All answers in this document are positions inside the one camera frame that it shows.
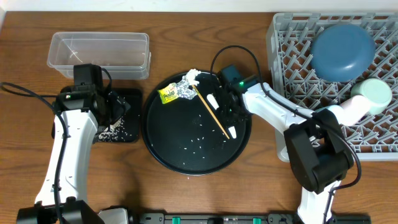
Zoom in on yellow green snack wrapper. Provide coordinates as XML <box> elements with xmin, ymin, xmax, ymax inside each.
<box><xmin>157</xmin><ymin>83</ymin><xmax>179</xmax><ymax>104</ymax></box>

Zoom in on clear plastic storage bin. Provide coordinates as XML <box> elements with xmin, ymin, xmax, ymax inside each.
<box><xmin>47</xmin><ymin>32</ymin><xmax>151</xmax><ymax>80</ymax></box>

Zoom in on mint green bowl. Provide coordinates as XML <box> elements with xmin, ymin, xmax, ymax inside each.
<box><xmin>351</xmin><ymin>78</ymin><xmax>392</xmax><ymax>115</ymax></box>

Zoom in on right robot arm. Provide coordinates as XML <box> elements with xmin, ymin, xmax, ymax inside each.
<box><xmin>216</xmin><ymin>75</ymin><xmax>361</xmax><ymax>223</ymax></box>

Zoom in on wooden chopstick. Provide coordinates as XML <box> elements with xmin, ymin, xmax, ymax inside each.
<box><xmin>192</xmin><ymin>85</ymin><xmax>230</xmax><ymax>139</ymax></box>

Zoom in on grey dishwasher rack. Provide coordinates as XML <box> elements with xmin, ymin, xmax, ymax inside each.
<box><xmin>266</xmin><ymin>12</ymin><xmax>397</xmax><ymax>161</ymax></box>

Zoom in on light blue cup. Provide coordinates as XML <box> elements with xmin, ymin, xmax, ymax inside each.
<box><xmin>315</xmin><ymin>105</ymin><xmax>344</xmax><ymax>123</ymax></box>

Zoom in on white pink cup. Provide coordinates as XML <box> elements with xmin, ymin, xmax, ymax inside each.
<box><xmin>340</xmin><ymin>95</ymin><xmax>371</xmax><ymax>126</ymax></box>

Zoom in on white plastic knife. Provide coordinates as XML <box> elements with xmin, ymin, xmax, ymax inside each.
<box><xmin>206</xmin><ymin>94</ymin><xmax>237</xmax><ymax>139</ymax></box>

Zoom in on round black serving tray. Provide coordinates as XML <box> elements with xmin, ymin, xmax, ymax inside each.
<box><xmin>141</xmin><ymin>73</ymin><xmax>252</xmax><ymax>175</ymax></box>

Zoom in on pile of white rice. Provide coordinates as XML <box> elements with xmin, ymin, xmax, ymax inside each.
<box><xmin>97</xmin><ymin>111</ymin><xmax>129</xmax><ymax>142</ymax></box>

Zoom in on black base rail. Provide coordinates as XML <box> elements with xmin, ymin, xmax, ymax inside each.
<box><xmin>138</xmin><ymin>212</ymin><xmax>373</xmax><ymax>224</ymax></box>

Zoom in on black rectangular tray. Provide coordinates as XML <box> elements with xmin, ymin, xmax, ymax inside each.
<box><xmin>51</xmin><ymin>88</ymin><xmax>144</xmax><ymax>144</ymax></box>

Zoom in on clear plastic wrapper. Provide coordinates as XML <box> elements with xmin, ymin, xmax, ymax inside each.
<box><xmin>176</xmin><ymin>76</ymin><xmax>197</xmax><ymax>100</ymax></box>

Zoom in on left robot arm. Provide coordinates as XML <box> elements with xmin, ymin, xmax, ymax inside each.
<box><xmin>16</xmin><ymin>84</ymin><xmax>131</xmax><ymax>223</ymax></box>

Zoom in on crumpled white tissue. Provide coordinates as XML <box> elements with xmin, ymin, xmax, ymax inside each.
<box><xmin>185</xmin><ymin>68</ymin><xmax>201</xmax><ymax>85</ymax></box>

